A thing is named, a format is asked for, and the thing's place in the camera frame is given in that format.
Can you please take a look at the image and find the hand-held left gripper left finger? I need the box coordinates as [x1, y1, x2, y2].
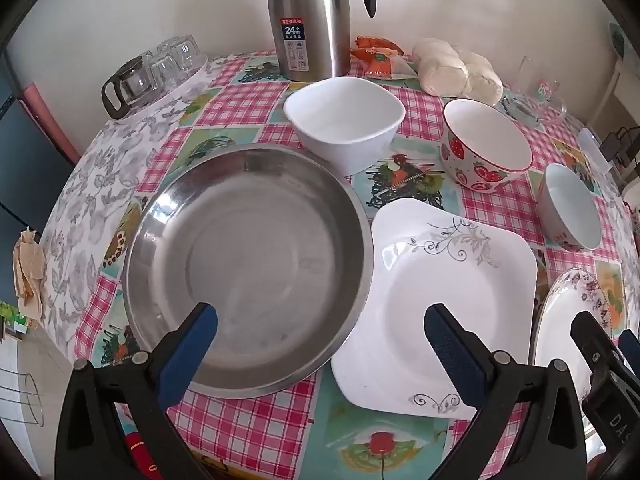
[55, 302, 218, 480]

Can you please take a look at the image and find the stainless steel basin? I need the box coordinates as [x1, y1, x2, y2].
[122, 143, 375, 400]

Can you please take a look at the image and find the dark blue cabinet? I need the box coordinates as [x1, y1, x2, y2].
[0, 67, 76, 241]

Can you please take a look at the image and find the pink panel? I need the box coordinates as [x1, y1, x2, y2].
[22, 84, 81, 166]

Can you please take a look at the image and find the glass mug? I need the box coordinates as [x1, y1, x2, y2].
[502, 56, 568, 126]

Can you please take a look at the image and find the small light blue bowl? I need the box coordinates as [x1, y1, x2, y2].
[537, 162, 602, 253]

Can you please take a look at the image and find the bag of white steamed buns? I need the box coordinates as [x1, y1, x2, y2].
[411, 37, 503, 106]

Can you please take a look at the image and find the pink plaid tablecloth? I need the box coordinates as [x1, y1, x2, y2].
[75, 50, 633, 480]

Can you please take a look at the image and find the wire rack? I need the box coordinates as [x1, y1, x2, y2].
[0, 369, 43, 428]

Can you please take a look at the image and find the black charger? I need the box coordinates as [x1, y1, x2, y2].
[600, 127, 636, 161]

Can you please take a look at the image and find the orange snack packet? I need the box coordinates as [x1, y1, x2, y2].
[350, 35, 418, 80]

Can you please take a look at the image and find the strawberry print bowl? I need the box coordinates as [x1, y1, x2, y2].
[440, 98, 534, 192]

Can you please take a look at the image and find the pink floral round plate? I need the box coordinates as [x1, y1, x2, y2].
[529, 267, 615, 411]

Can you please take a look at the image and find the stainless steel thermos jug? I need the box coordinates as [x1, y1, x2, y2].
[267, 0, 377, 82]

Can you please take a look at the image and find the white plastic box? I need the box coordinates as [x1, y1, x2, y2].
[578, 128, 608, 173]

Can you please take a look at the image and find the white tray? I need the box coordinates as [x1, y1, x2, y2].
[107, 52, 210, 121]

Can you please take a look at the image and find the crumpled beige paper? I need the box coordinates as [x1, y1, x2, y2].
[14, 229, 47, 318]

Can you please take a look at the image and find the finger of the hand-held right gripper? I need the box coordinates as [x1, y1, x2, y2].
[620, 329, 640, 381]
[571, 311, 632, 402]

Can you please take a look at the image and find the white shelf unit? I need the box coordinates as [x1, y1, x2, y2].
[585, 55, 640, 171]

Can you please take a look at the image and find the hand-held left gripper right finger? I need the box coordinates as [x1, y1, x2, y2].
[424, 303, 588, 480]

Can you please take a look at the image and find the green carton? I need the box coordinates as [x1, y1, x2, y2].
[0, 300, 36, 341]

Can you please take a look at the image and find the white square floral plate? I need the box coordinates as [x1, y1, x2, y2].
[331, 197, 538, 417]

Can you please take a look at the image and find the teal cloth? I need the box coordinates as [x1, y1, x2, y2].
[607, 20, 628, 58]

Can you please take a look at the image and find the glass teapot with black handle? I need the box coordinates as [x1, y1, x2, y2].
[101, 55, 156, 120]

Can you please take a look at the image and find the grey floral tablecloth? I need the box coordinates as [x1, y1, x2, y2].
[37, 55, 211, 361]

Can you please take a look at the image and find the white square bowl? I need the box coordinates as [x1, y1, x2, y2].
[283, 77, 406, 176]

